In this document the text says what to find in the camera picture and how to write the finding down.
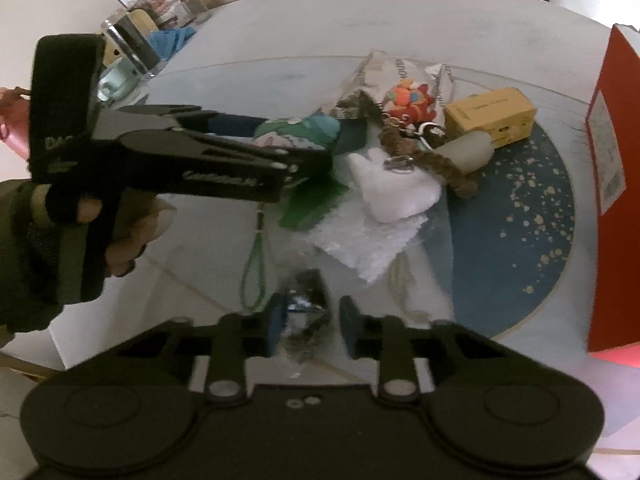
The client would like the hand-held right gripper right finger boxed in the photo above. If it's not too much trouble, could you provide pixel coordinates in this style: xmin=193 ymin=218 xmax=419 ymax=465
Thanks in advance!
xmin=339 ymin=296 xmax=507 ymax=405

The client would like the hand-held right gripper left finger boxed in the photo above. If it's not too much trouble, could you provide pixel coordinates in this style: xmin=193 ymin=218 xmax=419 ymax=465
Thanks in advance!
xmin=117 ymin=292 xmax=291 ymax=405

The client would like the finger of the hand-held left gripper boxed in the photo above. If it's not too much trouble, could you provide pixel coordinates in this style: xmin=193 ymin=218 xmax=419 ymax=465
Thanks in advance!
xmin=120 ymin=129 xmax=334 ymax=204
xmin=100 ymin=104 xmax=273 ymax=137

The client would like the clear bag with dark item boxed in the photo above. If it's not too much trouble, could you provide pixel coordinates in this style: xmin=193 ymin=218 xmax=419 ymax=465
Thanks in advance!
xmin=270 ymin=260 xmax=341 ymax=376

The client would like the mint green keychain toy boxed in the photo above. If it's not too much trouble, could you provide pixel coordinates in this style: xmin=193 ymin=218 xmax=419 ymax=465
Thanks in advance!
xmin=254 ymin=114 xmax=342 ymax=155

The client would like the brown braided rope keychain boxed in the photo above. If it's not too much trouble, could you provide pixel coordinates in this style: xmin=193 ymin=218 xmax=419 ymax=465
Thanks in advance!
xmin=377 ymin=122 xmax=480 ymax=198

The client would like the person's left hand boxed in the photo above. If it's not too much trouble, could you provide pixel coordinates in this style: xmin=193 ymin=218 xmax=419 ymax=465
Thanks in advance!
xmin=30 ymin=182 xmax=177 ymax=278

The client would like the pink bottle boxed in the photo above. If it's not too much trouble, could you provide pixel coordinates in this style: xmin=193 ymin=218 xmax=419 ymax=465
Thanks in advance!
xmin=0 ymin=86 xmax=32 ymax=161

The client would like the glass jar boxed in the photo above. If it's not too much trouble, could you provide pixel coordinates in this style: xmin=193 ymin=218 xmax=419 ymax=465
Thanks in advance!
xmin=102 ymin=10 xmax=162 ymax=78

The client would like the white bubble wrap sheet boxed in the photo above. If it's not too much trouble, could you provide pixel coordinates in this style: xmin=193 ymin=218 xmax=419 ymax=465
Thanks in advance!
xmin=309 ymin=210 xmax=432 ymax=283

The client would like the blue cloth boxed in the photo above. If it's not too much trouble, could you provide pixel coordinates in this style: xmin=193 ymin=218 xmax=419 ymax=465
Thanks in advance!
xmin=149 ymin=27 xmax=197 ymax=58

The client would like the green cloth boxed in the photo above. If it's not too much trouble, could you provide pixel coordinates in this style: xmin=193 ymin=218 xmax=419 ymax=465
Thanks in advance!
xmin=279 ymin=179 xmax=352 ymax=232

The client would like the white folded cloth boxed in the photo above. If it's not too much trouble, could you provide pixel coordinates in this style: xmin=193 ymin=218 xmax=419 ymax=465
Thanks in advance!
xmin=346 ymin=151 xmax=443 ymax=223

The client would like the printed plastic bag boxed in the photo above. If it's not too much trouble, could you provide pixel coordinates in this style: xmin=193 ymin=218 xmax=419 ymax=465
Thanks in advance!
xmin=334 ymin=51 xmax=457 ymax=128

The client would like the white cylinder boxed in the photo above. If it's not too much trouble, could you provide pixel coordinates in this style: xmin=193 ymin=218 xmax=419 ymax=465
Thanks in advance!
xmin=439 ymin=131 xmax=495 ymax=173

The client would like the yellow cardboard box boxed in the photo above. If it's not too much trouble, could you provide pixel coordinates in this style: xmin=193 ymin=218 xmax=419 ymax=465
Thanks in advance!
xmin=444 ymin=87 xmax=537 ymax=149

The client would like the red cardboard box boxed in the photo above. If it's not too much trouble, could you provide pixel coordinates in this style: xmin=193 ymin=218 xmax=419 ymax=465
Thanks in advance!
xmin=584 ymin=24 xmax=640 ymax=361

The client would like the beige rope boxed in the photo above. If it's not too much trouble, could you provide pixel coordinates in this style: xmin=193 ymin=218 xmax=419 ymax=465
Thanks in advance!
xmin=387 ymin=255 xmax=431 ymax=323

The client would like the green wrist strap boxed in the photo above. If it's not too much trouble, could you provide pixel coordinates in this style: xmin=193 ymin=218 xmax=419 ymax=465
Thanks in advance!
xmin=241 ymin=212 xmax=269 ymax=311

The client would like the orange red plush keychain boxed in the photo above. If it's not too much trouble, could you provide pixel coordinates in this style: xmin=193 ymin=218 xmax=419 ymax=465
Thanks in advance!
xmin=382 ymin=81 xmax=435 ymax=126

